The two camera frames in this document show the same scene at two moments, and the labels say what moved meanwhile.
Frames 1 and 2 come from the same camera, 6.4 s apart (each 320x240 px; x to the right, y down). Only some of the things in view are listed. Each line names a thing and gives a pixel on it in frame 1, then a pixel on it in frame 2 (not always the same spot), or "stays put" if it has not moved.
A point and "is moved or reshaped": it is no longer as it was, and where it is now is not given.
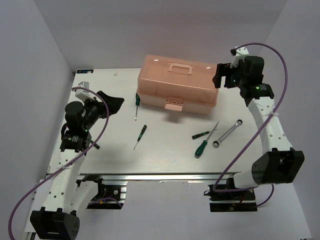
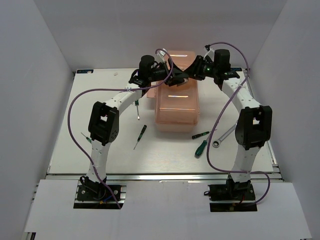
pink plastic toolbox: x=177 y=84 is moved or reshaped
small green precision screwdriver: x=141 y=135 stays put
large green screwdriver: x=200 y=150 stays put
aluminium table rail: x=158 y=176 stays put
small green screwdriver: x=201 y=134 stays put
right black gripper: x=224 y=70 to x=193 y=70
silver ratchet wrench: x=216 y=143 stays put
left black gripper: x=114 y=103 to x=176 y=81
